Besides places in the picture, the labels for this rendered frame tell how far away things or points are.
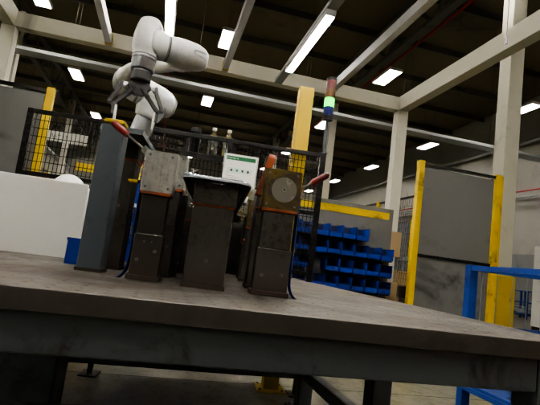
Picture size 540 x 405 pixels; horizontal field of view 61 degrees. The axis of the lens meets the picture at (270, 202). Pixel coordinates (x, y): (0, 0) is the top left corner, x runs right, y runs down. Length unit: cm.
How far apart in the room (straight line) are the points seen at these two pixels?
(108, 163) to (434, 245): 389
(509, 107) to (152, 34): 854
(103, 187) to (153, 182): 19
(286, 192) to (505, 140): 846
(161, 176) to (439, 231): 390
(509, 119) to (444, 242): 517
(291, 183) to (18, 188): 125
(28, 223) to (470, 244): 413
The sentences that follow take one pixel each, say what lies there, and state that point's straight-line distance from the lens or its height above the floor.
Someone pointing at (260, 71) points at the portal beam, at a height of 339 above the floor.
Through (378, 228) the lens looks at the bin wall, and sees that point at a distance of 491.
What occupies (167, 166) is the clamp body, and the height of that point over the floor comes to 102.
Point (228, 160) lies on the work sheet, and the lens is 299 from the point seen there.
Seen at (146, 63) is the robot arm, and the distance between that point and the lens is 181.
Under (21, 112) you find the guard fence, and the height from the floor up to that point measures 174.
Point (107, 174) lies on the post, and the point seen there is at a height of 99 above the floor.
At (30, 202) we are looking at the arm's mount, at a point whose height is 91.
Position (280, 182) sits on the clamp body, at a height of 102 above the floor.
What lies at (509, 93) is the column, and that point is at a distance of 992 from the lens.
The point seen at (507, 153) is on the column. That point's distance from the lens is 959.
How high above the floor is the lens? 79
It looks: 7 degrees up
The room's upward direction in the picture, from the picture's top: 7 degrees clockwise
